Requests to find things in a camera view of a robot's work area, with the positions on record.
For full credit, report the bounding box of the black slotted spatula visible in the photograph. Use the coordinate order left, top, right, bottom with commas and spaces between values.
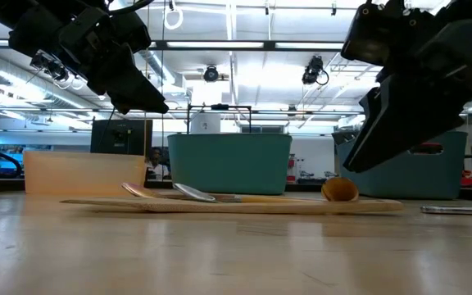
331, 129, 364, 146

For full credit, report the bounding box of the silver spoon yellow handle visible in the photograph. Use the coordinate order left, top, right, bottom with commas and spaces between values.
172, 182, 327, 204

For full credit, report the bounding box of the white hanging ring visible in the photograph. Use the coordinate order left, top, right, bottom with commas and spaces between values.
163, 7, 184, 31

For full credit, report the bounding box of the round black hanging camera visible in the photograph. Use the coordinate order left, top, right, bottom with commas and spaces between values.
202, 64, 220, 84

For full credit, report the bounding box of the black hanging camera with cable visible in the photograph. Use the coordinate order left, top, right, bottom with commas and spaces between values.
300, 55, 330, 87

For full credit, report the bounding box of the person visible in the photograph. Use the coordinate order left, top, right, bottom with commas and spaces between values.
144, 146, 171, 181

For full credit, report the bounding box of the wooden slotted spatula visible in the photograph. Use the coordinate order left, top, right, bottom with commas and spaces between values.
60, 197, 405, 216

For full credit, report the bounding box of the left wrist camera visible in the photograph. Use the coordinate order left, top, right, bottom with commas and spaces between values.
29, 49, 70, 82

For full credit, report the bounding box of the blue-grey plastic bin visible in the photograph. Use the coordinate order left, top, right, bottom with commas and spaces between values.
331, 129, 470, 201

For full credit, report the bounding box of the thin black frame stand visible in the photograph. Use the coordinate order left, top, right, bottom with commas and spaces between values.
185, 103, 253, 134

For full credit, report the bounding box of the teal green plastic bin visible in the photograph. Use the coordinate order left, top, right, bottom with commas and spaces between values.
166, 133, 293, 196

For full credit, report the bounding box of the red fire extinguisher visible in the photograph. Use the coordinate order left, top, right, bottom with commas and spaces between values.
286, 153, 297, 184

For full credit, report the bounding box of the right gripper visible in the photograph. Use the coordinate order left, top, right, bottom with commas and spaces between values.
340, 0, 472, 174

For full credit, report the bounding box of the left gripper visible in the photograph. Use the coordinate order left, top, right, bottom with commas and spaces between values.
8, 7, 170, 116

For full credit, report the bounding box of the long black metal beam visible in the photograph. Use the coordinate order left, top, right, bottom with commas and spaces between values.
0, 39, 379, 52

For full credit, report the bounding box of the orange translucent plastic tray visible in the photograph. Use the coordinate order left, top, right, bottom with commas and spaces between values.
23, 150, 148, 196

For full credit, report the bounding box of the silver pointed table knife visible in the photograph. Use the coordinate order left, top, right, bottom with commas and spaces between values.
419, 205, 472, 216

